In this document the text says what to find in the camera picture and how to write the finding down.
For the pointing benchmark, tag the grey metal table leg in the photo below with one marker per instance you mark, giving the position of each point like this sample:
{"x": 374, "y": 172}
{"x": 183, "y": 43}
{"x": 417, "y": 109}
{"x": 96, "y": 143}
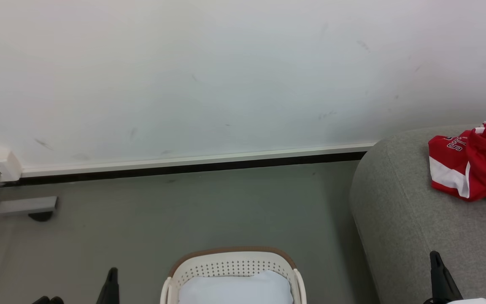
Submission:
{"x": 25, "y": 205}

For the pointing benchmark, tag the white black wall baseboard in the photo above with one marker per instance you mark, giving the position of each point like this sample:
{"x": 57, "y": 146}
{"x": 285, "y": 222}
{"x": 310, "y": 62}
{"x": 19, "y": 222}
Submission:
{"x": 192, "y": 162}

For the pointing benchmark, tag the grey fabric sofa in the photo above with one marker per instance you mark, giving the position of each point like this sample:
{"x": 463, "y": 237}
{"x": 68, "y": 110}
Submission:
{"x": 411, "y": 228}

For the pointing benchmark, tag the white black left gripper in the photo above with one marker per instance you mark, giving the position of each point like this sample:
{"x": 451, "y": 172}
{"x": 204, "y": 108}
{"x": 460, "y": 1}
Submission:
{"x": 49, "y": 300}

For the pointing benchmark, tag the pale white cloth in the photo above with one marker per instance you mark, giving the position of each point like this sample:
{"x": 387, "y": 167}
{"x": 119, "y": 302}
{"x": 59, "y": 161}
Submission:
{"x": 234, "y": 289}

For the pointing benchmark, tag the red and white jersey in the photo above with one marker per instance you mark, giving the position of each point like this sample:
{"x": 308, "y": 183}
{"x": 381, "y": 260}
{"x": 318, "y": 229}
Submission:
{"x": 479, "y": 164}

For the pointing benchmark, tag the white perforated laundry basket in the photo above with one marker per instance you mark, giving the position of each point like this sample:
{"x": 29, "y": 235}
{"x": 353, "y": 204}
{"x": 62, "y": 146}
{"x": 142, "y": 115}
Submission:
{"x": 232, "y": 264}

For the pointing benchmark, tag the black round frame foot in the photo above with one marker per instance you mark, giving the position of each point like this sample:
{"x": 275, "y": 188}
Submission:
{"x": 40, "y": 216}

